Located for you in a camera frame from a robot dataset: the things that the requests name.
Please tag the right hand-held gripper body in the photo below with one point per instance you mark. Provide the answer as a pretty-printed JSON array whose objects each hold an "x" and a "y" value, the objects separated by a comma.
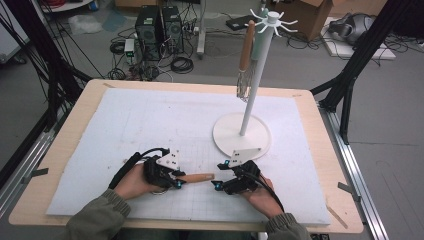
[{"x": 245, "y": 181}]

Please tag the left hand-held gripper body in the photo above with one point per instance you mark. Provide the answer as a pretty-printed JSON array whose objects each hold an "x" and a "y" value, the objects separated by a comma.
[{"x": 168, "y": 160}]

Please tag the white utensil stand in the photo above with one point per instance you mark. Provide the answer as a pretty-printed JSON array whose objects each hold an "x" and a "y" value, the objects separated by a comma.
[{"x": 230, "y": 133}]

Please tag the person's right hand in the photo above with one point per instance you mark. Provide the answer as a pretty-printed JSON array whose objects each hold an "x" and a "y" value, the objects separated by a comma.
[{"x": 265, "y": 200}]

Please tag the person's left hand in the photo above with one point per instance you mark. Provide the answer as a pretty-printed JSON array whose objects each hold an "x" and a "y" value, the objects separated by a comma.
[{"x": 133, "y": 185}]

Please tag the white grid mat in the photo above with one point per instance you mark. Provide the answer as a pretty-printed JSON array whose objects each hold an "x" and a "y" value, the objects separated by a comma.
[{"x": 133, "y": 116}]

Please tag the small white power box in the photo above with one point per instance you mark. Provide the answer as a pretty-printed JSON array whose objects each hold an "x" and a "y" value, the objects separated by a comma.
[{"x": 129, "y": 46}]

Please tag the black computer tower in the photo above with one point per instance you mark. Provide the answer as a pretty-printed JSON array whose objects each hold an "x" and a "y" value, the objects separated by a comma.
[
  {"x": 148, "y": 33},
  {"x": 172, "y": 30}
]

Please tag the white stand pole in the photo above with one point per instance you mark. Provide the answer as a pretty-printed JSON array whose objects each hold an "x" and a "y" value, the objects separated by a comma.
[{"x": 201, "y": 33}]

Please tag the black flat device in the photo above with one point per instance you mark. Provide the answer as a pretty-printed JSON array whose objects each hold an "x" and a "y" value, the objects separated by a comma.
[{"x": 236, "y": 22}]

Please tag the clear plastic sheet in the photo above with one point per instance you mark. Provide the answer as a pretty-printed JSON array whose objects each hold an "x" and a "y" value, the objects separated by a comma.
[{"x": 85, "y": 23}]

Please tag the white board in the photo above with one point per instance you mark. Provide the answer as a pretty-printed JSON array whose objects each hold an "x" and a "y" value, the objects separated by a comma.
[{"x": 340, "y": 50}]

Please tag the cardboard box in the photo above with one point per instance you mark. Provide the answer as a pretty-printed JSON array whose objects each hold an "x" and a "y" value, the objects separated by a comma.
[{"x": 310, "y": 16}]

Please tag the grey headset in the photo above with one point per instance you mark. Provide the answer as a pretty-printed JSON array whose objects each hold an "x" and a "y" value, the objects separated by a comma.
[{"x": 353, "y": 28}]

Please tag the metal rail bracket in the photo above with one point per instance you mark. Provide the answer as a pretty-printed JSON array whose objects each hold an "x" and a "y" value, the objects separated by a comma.
[
  {"x": 348, "y": 190},
  {"x": 35, "y": 174}
]

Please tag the aluminium rail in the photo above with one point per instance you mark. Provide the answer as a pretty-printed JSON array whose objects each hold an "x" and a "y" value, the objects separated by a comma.
[
  {"x": 353, "y": 166},
  {"x": 30, "y": 156}
]

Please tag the black metal frame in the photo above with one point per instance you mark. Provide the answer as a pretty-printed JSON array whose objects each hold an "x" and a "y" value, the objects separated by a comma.
[
  {"x": 50, "y": 66},
  {"x": 360, "y": 60}
]

